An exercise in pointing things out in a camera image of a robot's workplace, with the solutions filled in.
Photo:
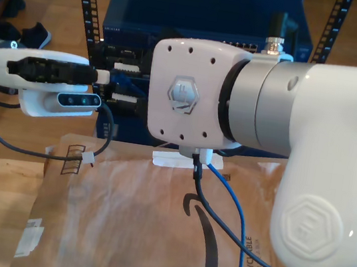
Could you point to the black server unit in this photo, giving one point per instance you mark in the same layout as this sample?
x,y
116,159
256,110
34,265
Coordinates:
x,y
129,55

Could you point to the white tape strip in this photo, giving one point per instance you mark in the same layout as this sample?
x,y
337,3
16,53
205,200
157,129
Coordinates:
x,y
167,160

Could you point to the brown packing paper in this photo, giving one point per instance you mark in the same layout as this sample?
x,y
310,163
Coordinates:
x,y
119,215

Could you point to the white paper label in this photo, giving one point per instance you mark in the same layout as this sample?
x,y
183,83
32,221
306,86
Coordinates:
x,y
30,239

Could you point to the blue network switch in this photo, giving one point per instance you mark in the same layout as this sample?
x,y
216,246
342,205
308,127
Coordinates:
x,y
200,9

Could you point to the black rack frame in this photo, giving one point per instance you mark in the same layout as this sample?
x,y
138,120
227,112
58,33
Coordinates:
x,y
89,9

